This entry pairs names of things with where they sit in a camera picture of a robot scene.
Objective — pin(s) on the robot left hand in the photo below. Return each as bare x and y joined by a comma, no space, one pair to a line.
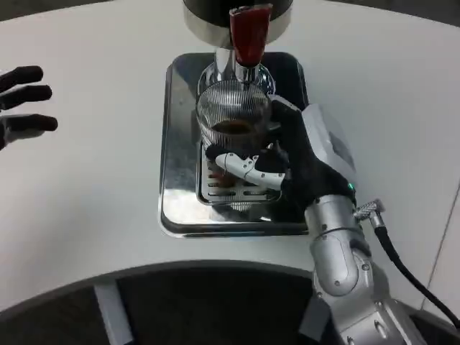
21,125

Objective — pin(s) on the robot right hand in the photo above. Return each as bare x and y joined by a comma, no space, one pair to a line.
309,165

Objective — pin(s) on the clear ribbed glass cup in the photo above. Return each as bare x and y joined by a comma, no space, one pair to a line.
223,108

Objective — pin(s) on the steel slotted tray grid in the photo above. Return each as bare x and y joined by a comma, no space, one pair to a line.
223,192

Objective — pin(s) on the steel drip tray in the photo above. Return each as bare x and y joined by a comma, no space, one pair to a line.
179,161

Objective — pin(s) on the black steel drink dispenser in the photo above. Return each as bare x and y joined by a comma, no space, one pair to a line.
205,21

